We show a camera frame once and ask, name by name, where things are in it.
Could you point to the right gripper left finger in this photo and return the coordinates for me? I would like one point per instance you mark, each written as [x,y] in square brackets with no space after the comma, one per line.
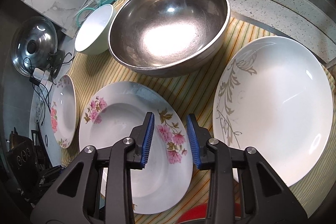
[96,186]

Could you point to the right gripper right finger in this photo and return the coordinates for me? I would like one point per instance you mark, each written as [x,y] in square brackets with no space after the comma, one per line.
[244,188]

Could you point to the pink floral deep plate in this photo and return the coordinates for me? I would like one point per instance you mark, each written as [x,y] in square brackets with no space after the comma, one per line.
[113,112]

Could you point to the small pink floral plate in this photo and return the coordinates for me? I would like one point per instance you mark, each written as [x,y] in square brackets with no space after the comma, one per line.
[64,112]

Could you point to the large white leaf-pattern plate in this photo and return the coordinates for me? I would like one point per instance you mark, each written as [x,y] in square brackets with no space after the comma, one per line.
[274,95]

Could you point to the white ceramic bowl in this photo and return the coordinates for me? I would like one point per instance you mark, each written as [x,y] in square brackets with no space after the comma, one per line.
[92,37]

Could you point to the large steel bowl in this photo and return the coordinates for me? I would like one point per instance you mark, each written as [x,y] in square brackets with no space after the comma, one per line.
[168,38]

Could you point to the red object at bottom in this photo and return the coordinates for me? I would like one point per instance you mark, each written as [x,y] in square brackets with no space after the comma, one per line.
[204,213]

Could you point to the yellow striped towel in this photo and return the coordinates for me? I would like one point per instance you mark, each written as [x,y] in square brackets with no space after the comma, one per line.
[194,93]

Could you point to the white charger plug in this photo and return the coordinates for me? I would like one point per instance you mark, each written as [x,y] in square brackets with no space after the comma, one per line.
[42,76]

